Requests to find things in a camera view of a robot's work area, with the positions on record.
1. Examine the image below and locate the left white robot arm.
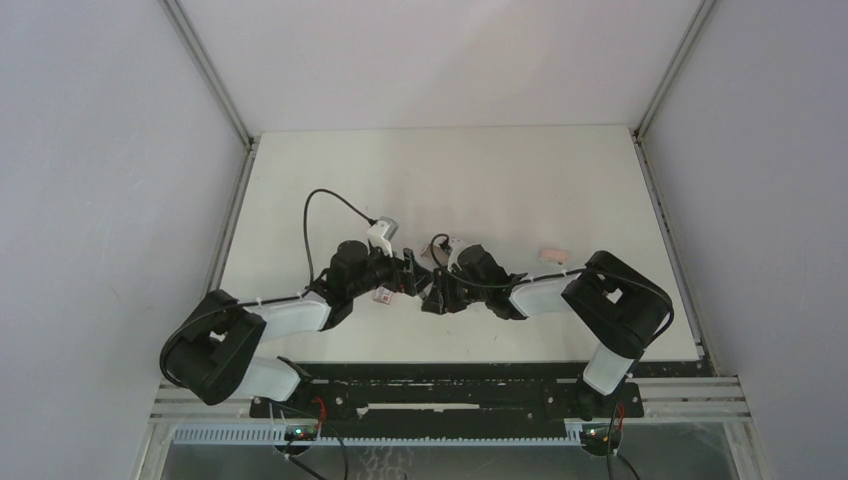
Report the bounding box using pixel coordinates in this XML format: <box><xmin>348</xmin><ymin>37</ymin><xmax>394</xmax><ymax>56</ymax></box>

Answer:
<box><xmin>159</xmin><ymin>240</ymin><xmax>433</xmax><ymax>417</ymax></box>

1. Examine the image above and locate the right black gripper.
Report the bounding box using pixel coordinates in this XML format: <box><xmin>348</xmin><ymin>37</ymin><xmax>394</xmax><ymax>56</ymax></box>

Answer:
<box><xmin>422</xmin><ymin>264</ymin><xmax>490</xmax><ymax>314</ymax></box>

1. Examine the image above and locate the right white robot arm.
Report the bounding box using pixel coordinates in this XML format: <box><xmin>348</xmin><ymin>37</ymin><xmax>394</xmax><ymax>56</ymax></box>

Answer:
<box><xmin>422</xmin><ymin>234</ymin><xmax>675</xmax><ymax>416</ymax></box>

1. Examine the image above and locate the left black camera cable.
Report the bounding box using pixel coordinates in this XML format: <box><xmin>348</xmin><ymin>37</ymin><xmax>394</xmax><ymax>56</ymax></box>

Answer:
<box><xmin>158</xmin><ymin>188</ymin><xmax>379</xmax><ymax>389</ymax></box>

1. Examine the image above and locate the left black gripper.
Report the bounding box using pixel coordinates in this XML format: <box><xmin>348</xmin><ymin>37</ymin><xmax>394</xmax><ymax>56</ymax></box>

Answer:
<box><xmin>348</xmin><ymin>242</ymin><xmax>434</xmax><ymax>300</ymax></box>

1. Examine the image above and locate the pink stapler top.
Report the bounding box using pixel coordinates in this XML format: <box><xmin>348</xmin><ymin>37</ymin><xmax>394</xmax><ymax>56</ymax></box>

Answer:
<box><xmin>539</xmin><ymin>248</ymin><xmax>569</xmax><ymax>265</ymax></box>

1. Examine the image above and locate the black front mounting rail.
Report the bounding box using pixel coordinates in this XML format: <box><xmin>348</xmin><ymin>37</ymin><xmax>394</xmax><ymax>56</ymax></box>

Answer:
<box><xmin>250</xmin><ymin>362</ymin><xmax>646</xmax><ymax>441</ymax></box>

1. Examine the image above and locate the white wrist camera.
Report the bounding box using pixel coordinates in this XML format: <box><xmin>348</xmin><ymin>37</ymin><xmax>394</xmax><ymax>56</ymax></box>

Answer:
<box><xmin>366</xmin><ymin>216</ymin><xmax>399</xmax><ymax>258</ymax></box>
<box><xmin>438</xmin><ymin>237</ymin><xmax>468</xmax><ymax>270</ymax></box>

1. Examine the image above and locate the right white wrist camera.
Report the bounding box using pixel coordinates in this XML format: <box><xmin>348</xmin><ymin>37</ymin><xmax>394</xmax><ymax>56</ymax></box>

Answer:
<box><xmin>438</xmin><ymin>237</ymin><xmax>468</xmax><ymax>270</ymax></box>

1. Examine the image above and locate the red white staple box sleeve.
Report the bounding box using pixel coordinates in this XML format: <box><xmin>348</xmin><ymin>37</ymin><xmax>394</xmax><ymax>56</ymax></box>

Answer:
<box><xmin>373</xmin><ymin>287</ymin><xmax>394</xmax><ymax>305</ymax></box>

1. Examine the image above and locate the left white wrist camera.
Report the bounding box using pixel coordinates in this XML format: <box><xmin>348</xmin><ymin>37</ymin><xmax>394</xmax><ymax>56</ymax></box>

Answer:
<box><xmin>366</xmin><ymin>216</ymin><xmax>399</xmax><ymax>258</ymax></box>

